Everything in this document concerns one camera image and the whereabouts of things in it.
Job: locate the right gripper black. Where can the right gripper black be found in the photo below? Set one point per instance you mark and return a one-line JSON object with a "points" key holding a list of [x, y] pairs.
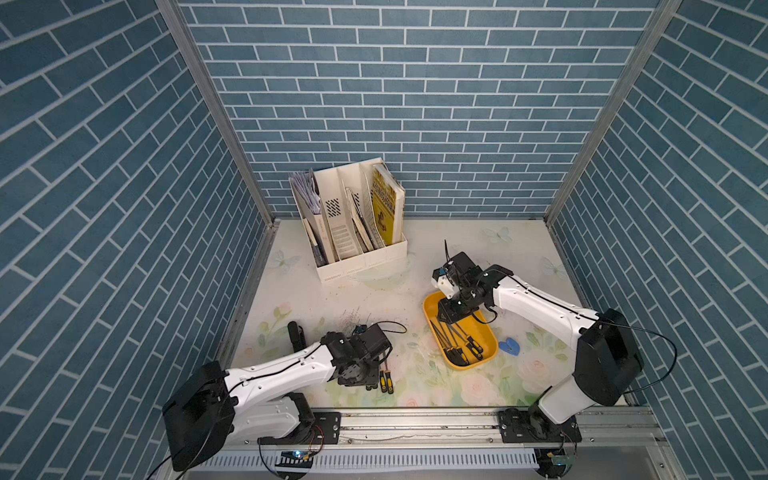
{"points": [[446, 314]]}

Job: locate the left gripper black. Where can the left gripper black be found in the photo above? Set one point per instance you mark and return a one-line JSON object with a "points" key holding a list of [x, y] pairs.
{"points": [[373, 378]]}

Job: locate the yellow plastic tray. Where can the yellow plastic tray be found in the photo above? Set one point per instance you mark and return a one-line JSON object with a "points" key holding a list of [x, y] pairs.
{"points": [[481, 332]]}

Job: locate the file tool yellow black handle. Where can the file tool yellow black handle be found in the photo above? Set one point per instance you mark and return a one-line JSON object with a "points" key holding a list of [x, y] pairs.
{"points": [[451, 354]]}

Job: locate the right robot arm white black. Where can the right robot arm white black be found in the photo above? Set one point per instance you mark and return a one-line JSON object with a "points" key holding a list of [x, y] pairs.
{"points": [[607, 356]]}

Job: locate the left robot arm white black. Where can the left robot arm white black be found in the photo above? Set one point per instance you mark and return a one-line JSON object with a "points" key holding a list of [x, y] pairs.
{"points": [[216, 408]]}

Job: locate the white file organizer rack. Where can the white file organizer rack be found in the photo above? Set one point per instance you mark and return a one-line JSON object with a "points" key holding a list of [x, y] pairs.
{"points": [[337, 249]]}

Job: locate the yellow book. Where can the yellow book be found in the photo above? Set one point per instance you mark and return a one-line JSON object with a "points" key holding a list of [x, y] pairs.
{"points": [[388, 201]]}

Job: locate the beige folder in rack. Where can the beige folder in rack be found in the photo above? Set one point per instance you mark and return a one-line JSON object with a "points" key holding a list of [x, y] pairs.
{"points": [[358, 222]]}

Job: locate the purple patterned booklet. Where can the purple patterned booklet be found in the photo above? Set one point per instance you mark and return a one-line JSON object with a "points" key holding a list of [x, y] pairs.
{"points": [[306, 186]]}

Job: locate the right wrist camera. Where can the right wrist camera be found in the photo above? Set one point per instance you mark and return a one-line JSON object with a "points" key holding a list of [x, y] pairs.
{"points": [[442, 281]]}

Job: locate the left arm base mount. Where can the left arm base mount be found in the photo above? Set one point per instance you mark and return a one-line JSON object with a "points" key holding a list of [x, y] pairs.
{"points": [[325, 428]]}

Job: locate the white cable duct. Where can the white cable duct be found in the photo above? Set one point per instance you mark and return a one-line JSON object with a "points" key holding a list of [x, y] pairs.
{"points": [[372, 460]]}

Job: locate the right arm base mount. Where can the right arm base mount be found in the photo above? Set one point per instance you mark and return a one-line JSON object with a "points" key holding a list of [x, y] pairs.
{"points": [[531, 426]]}

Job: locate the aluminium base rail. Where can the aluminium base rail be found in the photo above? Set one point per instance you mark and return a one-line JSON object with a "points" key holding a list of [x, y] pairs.
{"points": [[491, 427]]}

